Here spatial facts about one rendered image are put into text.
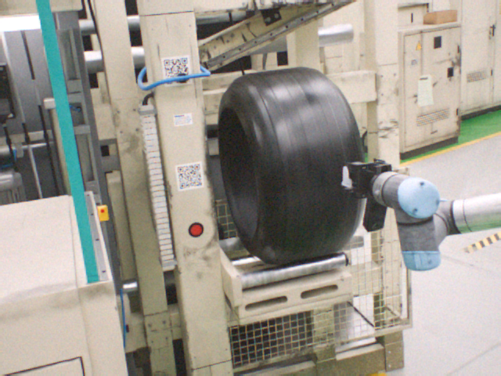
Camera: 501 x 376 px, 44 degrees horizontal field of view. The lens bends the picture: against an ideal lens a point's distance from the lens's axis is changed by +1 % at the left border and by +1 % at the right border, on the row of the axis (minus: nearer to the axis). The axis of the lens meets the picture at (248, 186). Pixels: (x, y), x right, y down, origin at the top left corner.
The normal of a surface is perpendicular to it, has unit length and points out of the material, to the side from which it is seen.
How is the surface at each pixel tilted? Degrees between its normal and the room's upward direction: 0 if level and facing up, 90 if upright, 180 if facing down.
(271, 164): 77
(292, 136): 59
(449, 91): 90
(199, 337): 90
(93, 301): 90
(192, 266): 90
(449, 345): 0
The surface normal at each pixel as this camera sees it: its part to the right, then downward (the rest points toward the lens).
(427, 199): 0.28, 0.14
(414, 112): 0.58, 0.18
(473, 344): -0.09, -0.95
